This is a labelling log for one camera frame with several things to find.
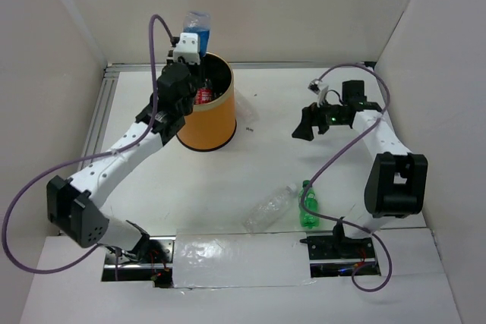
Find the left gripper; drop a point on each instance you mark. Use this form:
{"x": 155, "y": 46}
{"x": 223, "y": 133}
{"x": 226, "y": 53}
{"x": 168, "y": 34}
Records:
{"x": 194, "y": 68}

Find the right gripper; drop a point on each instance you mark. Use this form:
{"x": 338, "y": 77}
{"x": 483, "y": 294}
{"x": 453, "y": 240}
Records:
{"x": 311, "y": 116}

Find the clear bottle red cap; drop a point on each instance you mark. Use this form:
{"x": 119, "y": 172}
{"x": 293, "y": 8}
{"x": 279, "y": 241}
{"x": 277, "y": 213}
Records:
{"x": 204, "y": 94}

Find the clear bottle blue label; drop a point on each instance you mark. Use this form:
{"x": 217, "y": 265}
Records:
{"x": 198, "y": 22}

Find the large clear crushed bottle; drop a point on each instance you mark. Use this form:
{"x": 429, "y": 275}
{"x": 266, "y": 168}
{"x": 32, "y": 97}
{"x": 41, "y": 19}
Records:
{"x": 269, "y": 210}

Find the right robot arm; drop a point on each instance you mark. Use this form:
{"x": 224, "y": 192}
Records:
{"x": 396, "y": 183}

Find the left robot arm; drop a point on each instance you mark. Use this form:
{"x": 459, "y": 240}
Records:
{"x": 74, "y": 204}

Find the orange cylindrical bin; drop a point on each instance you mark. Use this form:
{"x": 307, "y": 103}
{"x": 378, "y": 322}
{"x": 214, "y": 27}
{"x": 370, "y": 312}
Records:
{"x": 211, "y": 126}

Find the green bottle right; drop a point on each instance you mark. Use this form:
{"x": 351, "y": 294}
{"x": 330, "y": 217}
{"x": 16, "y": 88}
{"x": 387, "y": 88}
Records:
{"x": 306, "y": 219}

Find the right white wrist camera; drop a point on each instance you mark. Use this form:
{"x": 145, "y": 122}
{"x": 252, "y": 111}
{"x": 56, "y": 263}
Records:
{"x": 320, "y": 89}

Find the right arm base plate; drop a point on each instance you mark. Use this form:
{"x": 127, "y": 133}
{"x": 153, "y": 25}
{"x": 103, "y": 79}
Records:
{"x": 329, "y": 259}

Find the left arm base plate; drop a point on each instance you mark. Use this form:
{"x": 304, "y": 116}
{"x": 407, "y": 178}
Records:
{"x": 155, "y": 267}

